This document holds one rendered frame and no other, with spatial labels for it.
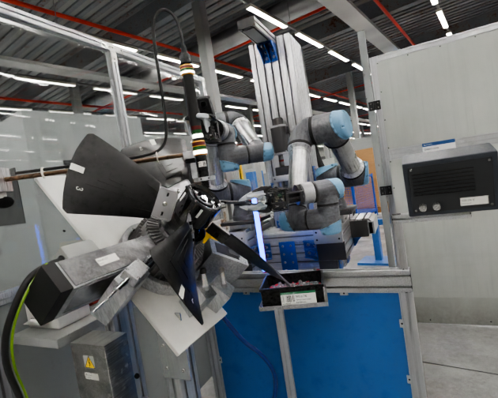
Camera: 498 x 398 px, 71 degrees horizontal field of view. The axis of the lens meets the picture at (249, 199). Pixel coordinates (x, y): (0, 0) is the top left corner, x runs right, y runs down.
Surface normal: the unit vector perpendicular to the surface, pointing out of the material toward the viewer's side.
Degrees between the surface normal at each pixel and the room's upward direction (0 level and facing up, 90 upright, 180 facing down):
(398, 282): 90
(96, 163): 77
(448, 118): 89
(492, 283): 90
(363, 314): 90
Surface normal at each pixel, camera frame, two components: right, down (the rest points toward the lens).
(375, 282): -0.43, 0.11
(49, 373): 0.89, -0.11
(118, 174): 0.62, -0.22
